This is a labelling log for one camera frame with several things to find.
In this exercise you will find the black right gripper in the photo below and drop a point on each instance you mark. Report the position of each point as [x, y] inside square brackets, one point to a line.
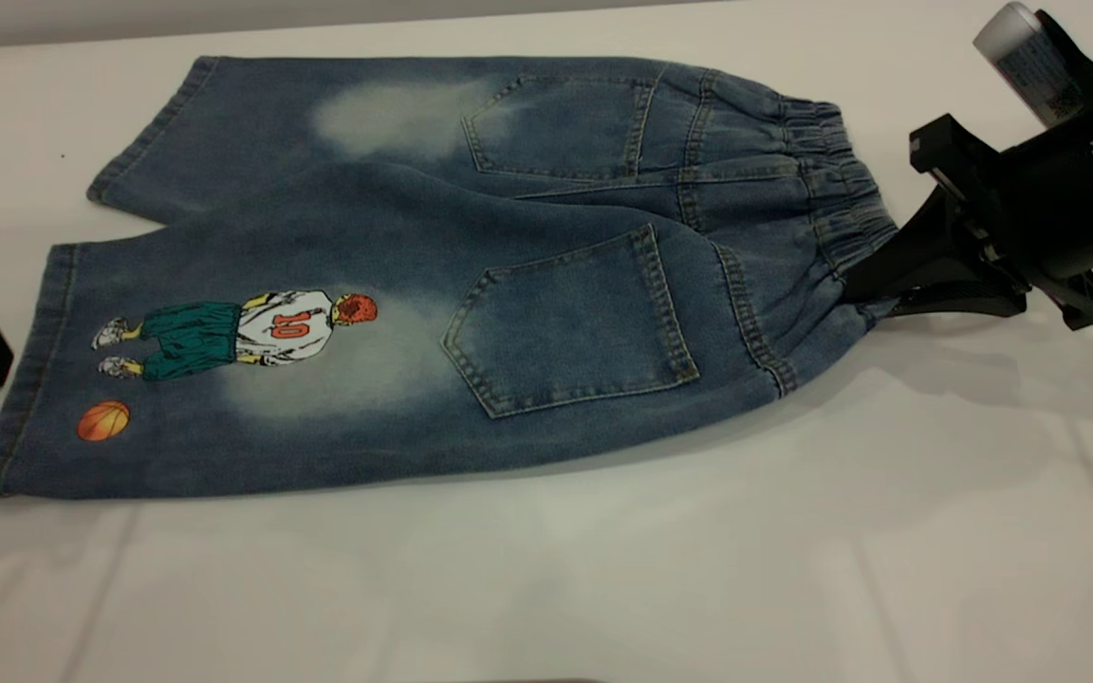
[1078, 199]

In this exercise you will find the blue denim shorts basketball print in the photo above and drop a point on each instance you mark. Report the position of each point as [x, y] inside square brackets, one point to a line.
[433, 247]

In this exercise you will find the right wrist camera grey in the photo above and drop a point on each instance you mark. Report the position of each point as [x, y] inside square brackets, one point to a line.
[1030, 62]

